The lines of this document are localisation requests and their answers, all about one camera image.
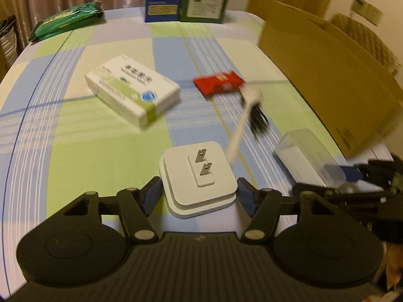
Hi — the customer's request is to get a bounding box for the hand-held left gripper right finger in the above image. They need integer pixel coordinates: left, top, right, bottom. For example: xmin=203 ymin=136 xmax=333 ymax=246
xmin=237 ymin=177 xmax=344 ymax=245

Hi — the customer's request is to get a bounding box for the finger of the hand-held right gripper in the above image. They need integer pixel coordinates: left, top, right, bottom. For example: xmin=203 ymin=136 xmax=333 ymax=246
xmin=342 ymin=160 xmax=400 ymax=181
xmin=293 ymin=182 xmax=388 ymax=203

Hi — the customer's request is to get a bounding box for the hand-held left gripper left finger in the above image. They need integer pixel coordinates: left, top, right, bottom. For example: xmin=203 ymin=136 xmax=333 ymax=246
xmin=53 ymin=176 xmax=162 ymax=244

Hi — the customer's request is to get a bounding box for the clear plastic case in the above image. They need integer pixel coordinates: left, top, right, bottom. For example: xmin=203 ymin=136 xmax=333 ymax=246
xmin=272 ymin=129 xmax=347 ymax=190

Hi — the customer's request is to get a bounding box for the white power adapter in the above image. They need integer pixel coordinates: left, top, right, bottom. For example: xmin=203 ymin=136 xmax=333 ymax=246
xmin=159 ymin=141 xmax=238 ymax=219

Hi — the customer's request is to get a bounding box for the black cable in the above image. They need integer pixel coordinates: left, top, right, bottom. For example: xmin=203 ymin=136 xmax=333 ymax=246
xmin=241 ymin=96 xmax=270 ymax=140

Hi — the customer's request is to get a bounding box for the white green tablet box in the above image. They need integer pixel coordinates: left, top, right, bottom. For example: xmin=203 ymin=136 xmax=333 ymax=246
xmin=85 ymin=55 xmax=181 ymax=129

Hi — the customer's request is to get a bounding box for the cardboard box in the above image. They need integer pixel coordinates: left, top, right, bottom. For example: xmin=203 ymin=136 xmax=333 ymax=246
xmin=258 ymin=0 xmax=403 ymax=161

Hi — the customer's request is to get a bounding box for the red snack packet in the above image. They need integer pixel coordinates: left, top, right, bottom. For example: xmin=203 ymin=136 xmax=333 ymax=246
xmin=193 ymin=71 xmax=246 ymax=98

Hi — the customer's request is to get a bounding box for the plaid-clothed desktop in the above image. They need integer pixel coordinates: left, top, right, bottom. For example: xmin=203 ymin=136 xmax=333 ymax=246
xmin=0 ymin=8 xmax=394 ymax=293

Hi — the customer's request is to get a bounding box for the green plastic packet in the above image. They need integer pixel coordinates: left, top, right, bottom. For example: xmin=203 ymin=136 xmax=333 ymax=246
xmin=28 ymin=2 xmax=104 ymax=43

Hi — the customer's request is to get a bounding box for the wall outlet with plug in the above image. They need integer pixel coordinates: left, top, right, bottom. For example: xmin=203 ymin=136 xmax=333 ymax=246
xmin=351 ymin=0 xmax=368 ymax=16

